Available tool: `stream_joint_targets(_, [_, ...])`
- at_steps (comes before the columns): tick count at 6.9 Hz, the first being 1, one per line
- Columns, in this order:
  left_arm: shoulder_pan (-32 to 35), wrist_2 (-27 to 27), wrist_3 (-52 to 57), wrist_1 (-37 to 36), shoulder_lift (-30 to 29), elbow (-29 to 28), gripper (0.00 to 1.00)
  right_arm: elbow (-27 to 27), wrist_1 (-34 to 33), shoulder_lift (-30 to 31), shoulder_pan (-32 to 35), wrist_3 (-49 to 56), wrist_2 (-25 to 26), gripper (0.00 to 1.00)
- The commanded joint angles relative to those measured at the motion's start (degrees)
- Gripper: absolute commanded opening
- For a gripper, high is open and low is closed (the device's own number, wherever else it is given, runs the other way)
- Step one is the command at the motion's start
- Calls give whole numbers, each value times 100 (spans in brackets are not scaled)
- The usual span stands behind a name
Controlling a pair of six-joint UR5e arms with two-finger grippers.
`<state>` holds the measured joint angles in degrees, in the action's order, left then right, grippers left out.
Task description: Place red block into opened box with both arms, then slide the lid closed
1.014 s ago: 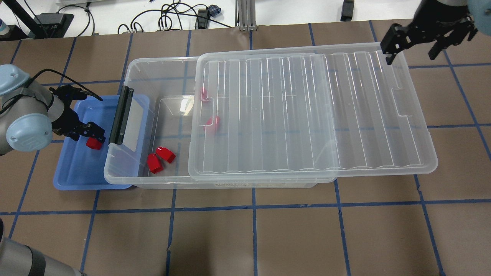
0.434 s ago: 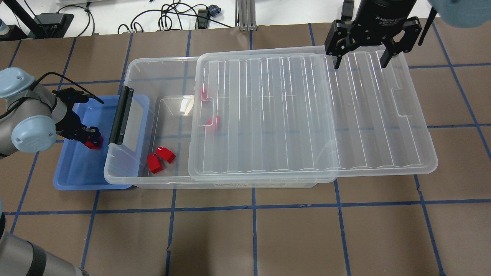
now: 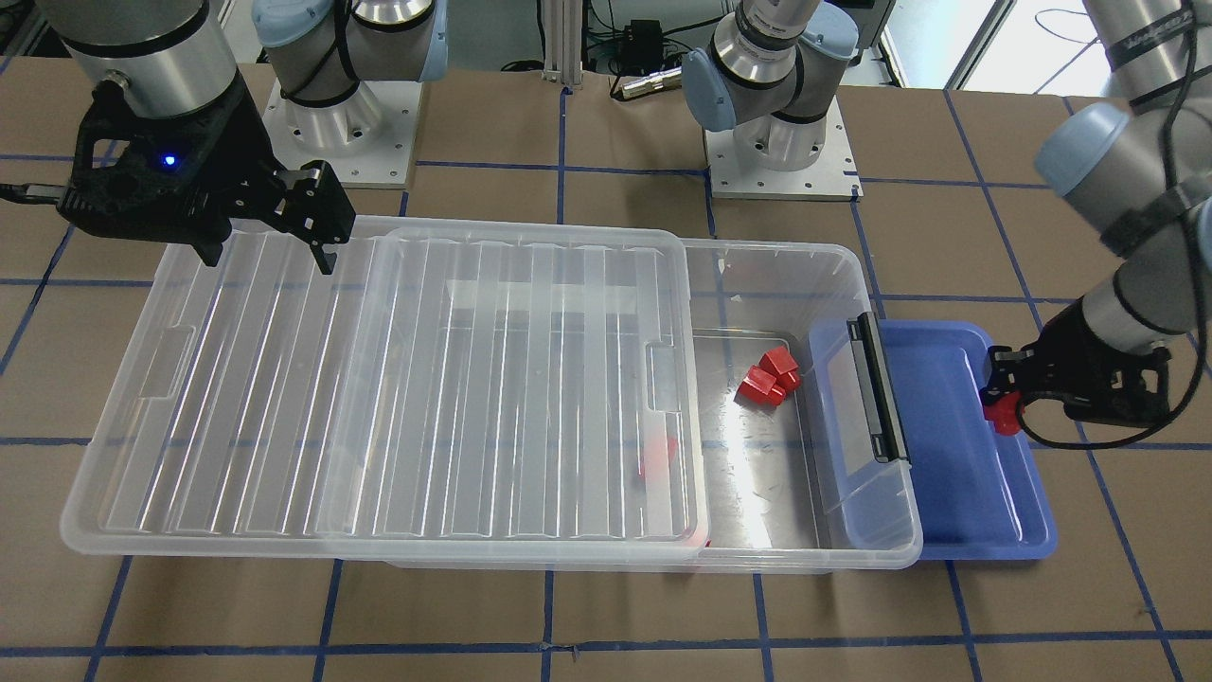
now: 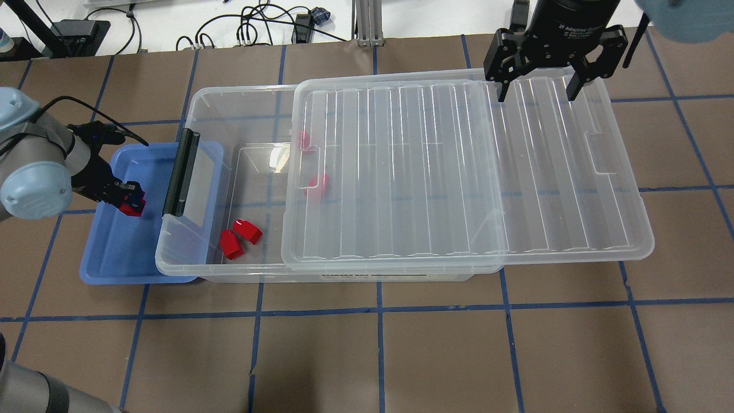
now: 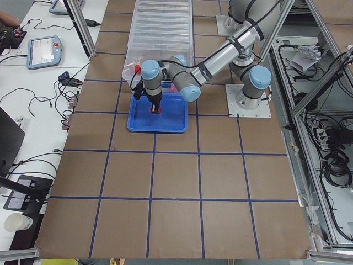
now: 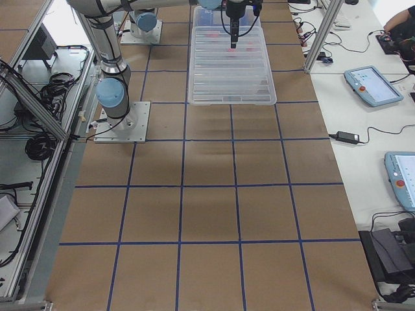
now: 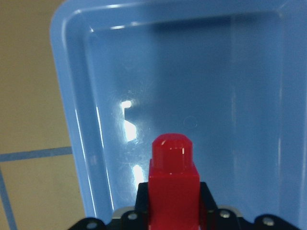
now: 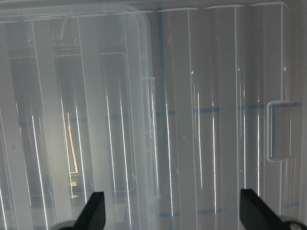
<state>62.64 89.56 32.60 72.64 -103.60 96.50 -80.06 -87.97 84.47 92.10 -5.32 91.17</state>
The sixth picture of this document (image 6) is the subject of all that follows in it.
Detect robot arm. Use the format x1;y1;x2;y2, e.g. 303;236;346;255
67;1;136;131
68;0;248;49

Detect aluminium frame post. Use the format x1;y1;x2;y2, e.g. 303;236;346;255
303;0;343;73

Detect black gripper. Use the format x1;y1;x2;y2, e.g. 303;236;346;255
226;0;245;49

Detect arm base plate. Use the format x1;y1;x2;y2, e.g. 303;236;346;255
93;102;150;143
121;19;163;45

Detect black power adapter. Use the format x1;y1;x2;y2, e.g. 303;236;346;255
337;131;360;144

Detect clear plastic storage box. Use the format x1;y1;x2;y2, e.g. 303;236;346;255
193;6;261;34

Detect teach pendant near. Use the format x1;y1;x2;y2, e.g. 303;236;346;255
385;152;414;212

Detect teach pendant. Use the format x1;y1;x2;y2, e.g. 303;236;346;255
344;65;403;107
385;152;414;212

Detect clear plastic box lid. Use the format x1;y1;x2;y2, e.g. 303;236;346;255
187;27;277;106

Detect teach pendant far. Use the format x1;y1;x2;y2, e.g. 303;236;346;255
344;65;403;107

